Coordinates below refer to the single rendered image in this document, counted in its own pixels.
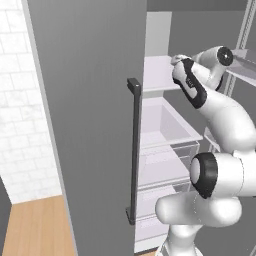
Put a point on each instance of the dark grey cabinet side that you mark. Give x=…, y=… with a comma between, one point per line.
x=4, y=213

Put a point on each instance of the clear fridge drawer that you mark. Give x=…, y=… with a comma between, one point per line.
x=160, y=166

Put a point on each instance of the fridge door with racks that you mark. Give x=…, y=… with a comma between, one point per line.
x=248, y=20

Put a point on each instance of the grey fridge body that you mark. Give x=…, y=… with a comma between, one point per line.
x=200, y=30

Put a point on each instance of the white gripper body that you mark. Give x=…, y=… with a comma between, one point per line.
x=178, y=58

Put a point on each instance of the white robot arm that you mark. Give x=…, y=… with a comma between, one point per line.
x=230, y=123

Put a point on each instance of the grey door rack shelf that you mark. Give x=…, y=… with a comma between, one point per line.
x=243, y=68

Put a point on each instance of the white fridge bin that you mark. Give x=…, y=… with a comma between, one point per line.
x=166, y=123

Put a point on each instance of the grey fridge door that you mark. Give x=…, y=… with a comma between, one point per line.
x=90, y=116

